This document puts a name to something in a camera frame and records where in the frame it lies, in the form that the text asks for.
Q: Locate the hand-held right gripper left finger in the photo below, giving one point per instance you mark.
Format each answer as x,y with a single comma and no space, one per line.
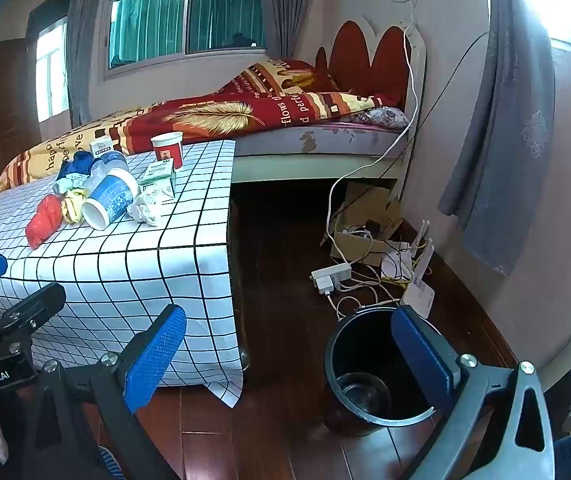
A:
155,355

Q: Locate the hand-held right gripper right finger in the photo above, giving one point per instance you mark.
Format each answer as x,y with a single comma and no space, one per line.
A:
418,350

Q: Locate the black trash bin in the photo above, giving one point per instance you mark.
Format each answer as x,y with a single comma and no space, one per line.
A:
360,345

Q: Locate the red cloth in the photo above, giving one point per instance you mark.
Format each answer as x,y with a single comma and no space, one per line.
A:
42,222

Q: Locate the yellow cloth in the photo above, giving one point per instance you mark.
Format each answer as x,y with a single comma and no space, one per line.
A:
71,207

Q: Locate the blue cloth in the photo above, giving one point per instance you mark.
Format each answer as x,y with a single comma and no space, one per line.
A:
75,165

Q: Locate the white paper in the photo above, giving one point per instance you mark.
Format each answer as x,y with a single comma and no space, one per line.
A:
145,207

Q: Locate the clear plastic bottle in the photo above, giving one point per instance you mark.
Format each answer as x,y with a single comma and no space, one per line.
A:
107,162

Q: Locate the red label paper cup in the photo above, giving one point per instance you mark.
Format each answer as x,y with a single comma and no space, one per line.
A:
168,152

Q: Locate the white router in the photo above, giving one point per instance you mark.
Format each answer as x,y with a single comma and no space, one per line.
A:
418,295

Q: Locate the metal table foot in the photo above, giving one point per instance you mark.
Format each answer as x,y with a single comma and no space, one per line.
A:
244,357

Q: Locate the table with grid cloth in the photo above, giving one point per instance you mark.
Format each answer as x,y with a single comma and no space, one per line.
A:
140,260

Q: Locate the white power strip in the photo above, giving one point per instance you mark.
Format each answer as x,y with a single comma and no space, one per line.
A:
330,275

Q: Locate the cardboard box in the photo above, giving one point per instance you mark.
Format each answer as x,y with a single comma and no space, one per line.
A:
355,247

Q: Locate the brown wooden door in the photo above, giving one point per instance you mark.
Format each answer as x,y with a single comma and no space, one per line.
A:
5,110

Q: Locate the small bright window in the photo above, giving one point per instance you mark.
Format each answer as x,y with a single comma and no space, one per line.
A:
52,75

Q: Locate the bed with red headboard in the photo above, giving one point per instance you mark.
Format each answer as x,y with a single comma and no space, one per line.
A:
305,166

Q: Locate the long grey curtain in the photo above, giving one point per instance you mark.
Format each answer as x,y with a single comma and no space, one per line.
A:
505,135

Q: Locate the purple floral pillow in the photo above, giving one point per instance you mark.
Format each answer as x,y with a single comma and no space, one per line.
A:
380,117

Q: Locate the red and yellow printed blanket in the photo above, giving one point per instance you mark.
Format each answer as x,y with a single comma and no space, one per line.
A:
215,115

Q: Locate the large sliding window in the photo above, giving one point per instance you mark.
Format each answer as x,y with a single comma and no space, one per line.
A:
215,10

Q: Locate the narrow grey curtain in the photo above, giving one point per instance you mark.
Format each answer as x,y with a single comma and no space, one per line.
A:
285,10

